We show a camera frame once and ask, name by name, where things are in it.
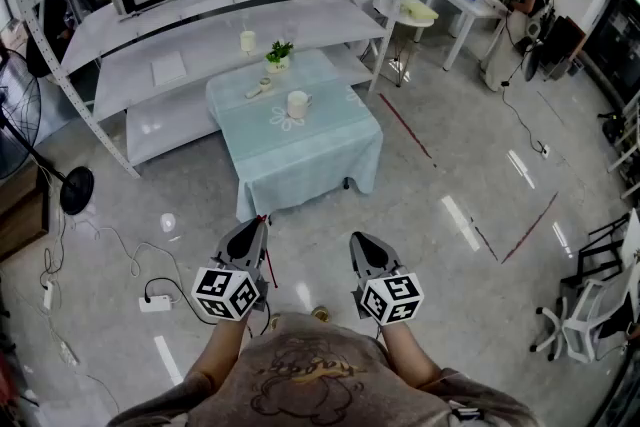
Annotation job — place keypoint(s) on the white power strip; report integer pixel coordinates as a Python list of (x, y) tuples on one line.
[(48, 295), (69, 352), (155, 304)]

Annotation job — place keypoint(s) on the black metal frame stand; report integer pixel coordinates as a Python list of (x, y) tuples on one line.
[(597, 255)]

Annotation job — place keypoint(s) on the white paper sheet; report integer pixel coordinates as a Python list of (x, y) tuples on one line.
[(169, 68)]

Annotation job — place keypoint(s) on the small potted green plant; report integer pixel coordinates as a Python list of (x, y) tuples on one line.
[(278, 57)]

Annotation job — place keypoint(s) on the white desk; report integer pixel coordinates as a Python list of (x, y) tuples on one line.
[(465, 7)]

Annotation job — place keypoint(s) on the brown wooden cabinet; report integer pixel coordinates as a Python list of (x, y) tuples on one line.
[(20, 210)]

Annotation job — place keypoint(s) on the black standing fan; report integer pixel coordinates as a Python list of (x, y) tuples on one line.
[(20, 115)]

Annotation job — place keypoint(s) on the person's shoe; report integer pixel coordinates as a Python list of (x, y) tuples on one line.
[(320, 314)]

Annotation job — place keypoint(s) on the person's left forearm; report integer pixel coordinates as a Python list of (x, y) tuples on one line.
[(220, 350)]

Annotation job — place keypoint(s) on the person's grey printed shirt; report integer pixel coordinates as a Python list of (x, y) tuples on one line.
[(320, 385)]

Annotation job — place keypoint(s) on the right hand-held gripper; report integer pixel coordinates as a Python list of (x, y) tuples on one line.
[(392, 297)]

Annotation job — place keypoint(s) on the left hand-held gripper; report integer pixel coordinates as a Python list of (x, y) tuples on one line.
[(225, 292)]

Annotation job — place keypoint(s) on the person's right forearm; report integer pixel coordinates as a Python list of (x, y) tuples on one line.
[(406, 355)]

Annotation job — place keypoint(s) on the white office chair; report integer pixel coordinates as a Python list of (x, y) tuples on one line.
[(585, 320)]

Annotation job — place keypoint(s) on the pale yellow cushion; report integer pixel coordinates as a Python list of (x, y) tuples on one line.
[(419, 8)]

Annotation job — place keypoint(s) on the white floor socket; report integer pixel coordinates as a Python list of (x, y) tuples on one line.
[(544, 150)]

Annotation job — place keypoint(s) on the white metal shelf rack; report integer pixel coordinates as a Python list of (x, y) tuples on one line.
[(210, 30)]

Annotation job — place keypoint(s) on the round white side table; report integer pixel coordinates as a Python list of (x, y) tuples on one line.
[(397, 17)]

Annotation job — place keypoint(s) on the dark glass cabinet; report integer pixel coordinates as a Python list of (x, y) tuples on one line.
[(615, 45)]

